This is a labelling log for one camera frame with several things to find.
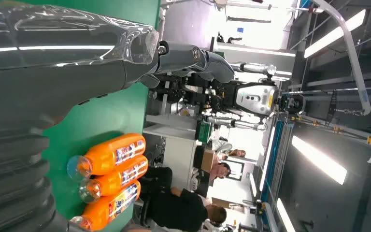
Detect person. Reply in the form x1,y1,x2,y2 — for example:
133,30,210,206
227,148,247,158
193,145,231,198
139,166,228,229

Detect green storage box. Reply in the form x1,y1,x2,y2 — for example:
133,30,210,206
196,121,213,143

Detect blue steel column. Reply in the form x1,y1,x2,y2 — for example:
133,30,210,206
259,121,285,205

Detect white metal hoist frame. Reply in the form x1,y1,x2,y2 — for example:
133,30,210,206
312,0,371,116

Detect white desk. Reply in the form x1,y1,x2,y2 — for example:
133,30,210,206
142,115,199,193

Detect standing humanoid robot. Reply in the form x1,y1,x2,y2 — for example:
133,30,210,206
150,62,307,132

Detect ceiling light panel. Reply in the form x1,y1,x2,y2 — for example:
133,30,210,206
304,9,367,59
275,198,297,232
291,135,348,186

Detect white counter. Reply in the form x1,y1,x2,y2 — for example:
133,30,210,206
215,42,297,73

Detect brown cardboard box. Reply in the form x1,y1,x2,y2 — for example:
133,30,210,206
200,149,216,173

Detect orange detergent bottle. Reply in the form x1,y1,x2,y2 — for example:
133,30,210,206
70,180,142,232
78,155,149,204
66,133,147,183

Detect green table mat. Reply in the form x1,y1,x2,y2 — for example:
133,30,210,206
19,0,161,232

